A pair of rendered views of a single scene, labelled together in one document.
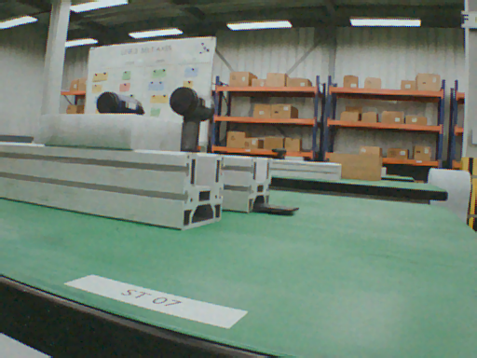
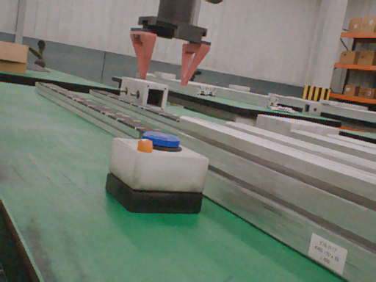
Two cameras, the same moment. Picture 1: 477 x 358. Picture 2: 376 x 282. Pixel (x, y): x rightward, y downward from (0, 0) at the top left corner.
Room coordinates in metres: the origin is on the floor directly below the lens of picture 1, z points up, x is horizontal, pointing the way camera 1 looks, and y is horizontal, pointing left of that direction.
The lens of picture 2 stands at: (0.24, 0.38, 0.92)
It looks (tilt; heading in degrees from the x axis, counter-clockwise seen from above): 8 degrees down; 39
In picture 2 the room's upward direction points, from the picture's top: 10 degrees clockwise
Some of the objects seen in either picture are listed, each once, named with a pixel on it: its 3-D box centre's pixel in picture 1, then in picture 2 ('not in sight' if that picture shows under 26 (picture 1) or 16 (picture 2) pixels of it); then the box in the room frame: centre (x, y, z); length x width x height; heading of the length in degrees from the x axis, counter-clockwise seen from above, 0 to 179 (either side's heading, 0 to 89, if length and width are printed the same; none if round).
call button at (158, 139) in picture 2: not in sight; (160, 143); (0.62, 0.72, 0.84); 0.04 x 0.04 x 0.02
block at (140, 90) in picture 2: not in sight; (145, 95); (1.45, 1.57, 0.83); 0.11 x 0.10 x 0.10; 161
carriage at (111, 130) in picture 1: (109, 143); not in sight; (0.54, 0.18, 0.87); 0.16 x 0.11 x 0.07; 68
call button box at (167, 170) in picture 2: not in sight; (162, 173); (0.63, 0.72, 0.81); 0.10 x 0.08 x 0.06; 158
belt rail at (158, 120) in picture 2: not in sight; (145, 113); (1.22, 1.34, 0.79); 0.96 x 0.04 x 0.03; 68
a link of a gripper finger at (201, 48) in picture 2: not in sight; (181, 57); (0.88, 0.94, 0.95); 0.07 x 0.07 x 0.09; 69
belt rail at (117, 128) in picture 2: not in sight; (77, 105); (1.05, 1.41, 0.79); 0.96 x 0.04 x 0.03; 68
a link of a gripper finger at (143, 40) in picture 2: not in sight; (154, 51); (0.83, 0.96, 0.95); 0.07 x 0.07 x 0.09; 69
